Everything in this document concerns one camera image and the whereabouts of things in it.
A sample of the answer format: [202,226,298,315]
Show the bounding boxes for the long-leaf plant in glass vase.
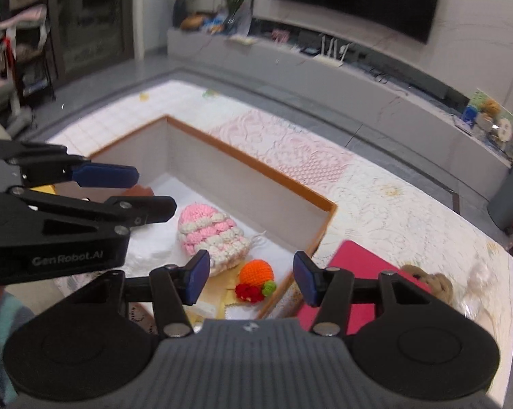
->
[220,0,258,33]

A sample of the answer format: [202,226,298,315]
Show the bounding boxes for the orange cardboard box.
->
[86,115,338,321]

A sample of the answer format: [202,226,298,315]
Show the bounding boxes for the yellow cloth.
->
[184,279,261,320]

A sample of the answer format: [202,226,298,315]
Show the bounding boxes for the brown bear-shaped sponge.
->
[119,185,154,199]

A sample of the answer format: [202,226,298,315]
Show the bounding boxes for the white router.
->
[318,34,349,67]

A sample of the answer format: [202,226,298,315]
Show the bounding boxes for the green printed card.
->
[461,89,513,138]

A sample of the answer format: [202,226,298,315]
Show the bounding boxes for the orange crochet fruit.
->
[234,261,278,304]

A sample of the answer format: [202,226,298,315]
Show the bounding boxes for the grey television cabinet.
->
[167,17,513,185]

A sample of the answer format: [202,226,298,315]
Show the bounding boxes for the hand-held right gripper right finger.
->
[293,251,433,336]

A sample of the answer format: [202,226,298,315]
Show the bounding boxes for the pink and white crochet hat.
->
[177,204,252,277]

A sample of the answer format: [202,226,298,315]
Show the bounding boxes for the large clear plastic bag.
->
[452,256,513,321]

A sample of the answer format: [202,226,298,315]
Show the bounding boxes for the red plastic dispenser box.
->
[297,240,433,334]

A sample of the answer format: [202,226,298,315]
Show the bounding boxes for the pink and white rack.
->
[0,4,55,138]

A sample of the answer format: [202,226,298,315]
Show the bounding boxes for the brown teddy bear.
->
[480,98,502,121]

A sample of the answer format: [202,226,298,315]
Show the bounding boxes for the dark vase with dried flowers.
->
[168,0,198,30]

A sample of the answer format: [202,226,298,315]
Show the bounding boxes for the grey trash bin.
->
[486,165,513,233]

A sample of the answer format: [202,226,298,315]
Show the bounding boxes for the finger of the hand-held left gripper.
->
[0,140,140,189]
[7,186,177,240]

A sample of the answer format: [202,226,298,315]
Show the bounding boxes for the beige knotted rope toy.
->
[399,264,454,313]

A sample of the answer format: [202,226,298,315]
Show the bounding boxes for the snack packets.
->
[203,12,226,35]

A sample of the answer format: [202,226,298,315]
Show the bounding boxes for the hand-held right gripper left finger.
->
[75,250,211,337]

